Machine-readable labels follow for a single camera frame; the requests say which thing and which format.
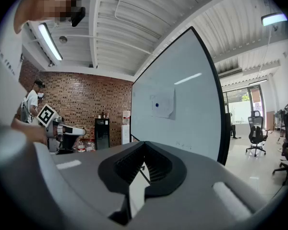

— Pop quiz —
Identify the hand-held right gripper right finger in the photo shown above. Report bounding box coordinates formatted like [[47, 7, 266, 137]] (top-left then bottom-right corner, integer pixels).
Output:
[[132, 141, 267, 230]]

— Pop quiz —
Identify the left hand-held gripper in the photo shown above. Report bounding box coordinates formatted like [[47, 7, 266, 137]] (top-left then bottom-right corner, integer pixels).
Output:
[[36, 103, 87, 153]]

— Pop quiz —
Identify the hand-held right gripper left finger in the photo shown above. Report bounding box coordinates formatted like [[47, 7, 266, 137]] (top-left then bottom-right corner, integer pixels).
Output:
[[33, 141, 145, 230]]

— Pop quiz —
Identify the black-framed whiteboard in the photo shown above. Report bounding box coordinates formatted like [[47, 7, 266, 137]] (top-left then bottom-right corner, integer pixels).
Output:
[[130, 26, 232, 166]]

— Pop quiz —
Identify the white printed paper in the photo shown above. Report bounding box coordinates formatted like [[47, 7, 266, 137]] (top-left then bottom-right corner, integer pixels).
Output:
[[149, 87, 177, 121]]

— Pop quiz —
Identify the person's left forearm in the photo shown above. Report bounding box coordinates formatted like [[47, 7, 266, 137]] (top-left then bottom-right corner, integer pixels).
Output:
[[11, 118, 48, 144]]

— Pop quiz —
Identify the black glass-door fridge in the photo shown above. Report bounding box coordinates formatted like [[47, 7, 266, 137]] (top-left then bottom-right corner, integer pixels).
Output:
[[94, 118, 110, 150]]

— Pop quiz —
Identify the white water dispenser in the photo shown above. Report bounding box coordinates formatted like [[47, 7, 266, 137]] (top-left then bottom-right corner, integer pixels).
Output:
[[121, 124, 131, 145]]

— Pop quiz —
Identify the clear water jug red label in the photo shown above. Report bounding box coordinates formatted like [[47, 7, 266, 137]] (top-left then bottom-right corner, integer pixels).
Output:
[[122, 110, 131, 126]]

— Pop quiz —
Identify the person's white shirt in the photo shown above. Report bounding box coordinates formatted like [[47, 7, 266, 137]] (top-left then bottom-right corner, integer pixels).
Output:
[[0, 20, 29, 129]]

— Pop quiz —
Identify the long ceiling light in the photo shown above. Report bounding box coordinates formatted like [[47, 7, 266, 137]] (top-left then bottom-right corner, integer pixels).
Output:
[[37, 23, 63, 61]]

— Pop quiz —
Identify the black mesh office chair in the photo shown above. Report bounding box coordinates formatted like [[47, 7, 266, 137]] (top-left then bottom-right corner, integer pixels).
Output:
[[245, 110, 271, 158]]

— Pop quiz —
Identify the ceiling air conditioner unit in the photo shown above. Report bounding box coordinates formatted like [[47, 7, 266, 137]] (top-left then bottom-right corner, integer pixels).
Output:
[[217, 67, 243, 79]]

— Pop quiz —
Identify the person's head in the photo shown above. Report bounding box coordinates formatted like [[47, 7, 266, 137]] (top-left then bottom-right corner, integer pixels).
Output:
[[13, 0, 83, 35]]

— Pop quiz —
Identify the thin hanging ceiling light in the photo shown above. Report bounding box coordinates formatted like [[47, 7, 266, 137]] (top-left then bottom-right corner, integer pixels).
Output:
[[248, 79, 268, 86]]

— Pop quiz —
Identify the rectangular ceiling light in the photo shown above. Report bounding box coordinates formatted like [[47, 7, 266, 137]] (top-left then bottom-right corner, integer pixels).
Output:
[[261, 12, 288, 27]]

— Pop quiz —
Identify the black head-worn camera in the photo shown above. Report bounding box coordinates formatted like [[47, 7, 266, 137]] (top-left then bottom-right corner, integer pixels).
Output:
[[70, 6, 86, 28]]

